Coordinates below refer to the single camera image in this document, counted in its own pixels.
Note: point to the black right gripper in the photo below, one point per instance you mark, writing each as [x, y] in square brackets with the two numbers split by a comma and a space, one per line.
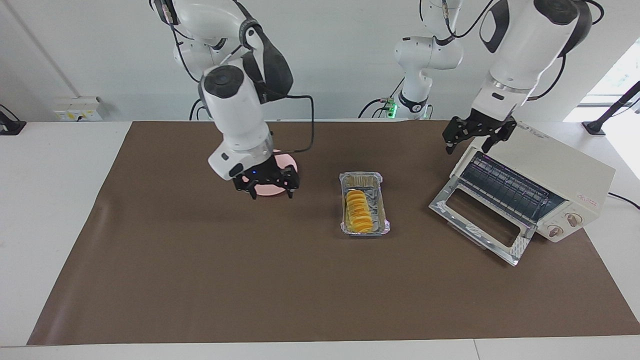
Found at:
[261, 175]

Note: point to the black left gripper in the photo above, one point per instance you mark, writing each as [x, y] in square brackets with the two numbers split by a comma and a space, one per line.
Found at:
[490, 124]

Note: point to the golden ridged bread loaf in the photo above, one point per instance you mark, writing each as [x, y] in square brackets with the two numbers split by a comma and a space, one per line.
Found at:
[359, 212]

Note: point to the aluminium foil tray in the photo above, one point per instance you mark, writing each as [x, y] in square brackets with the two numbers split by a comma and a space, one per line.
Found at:
[382, 222]

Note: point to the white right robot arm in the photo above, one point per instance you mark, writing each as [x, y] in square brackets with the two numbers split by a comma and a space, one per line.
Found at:
[235, 110]

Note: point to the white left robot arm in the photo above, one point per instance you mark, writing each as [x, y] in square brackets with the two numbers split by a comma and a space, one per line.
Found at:
[520, 50]

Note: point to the glass oven door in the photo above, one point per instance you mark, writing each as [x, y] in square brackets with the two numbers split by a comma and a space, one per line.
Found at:
[445, 206]

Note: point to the cream toaster oven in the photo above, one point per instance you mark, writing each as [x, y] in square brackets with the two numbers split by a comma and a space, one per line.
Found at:
[560, 170]

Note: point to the cream oven knob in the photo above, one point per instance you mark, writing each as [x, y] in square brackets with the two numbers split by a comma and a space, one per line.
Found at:
[574, 219]
[555, 231]

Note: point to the pink round plate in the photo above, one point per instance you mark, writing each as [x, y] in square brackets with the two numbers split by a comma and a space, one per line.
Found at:
[289, 162]

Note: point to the brown table mat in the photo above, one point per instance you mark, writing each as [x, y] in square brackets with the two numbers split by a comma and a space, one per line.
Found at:
[350, 280]

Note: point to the black camera stand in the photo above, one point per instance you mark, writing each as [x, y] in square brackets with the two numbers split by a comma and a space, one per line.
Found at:
[595, 126]
[10, 125]

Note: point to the white wall socket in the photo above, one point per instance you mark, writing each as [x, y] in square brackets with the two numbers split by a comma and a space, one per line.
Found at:
[75, 110]

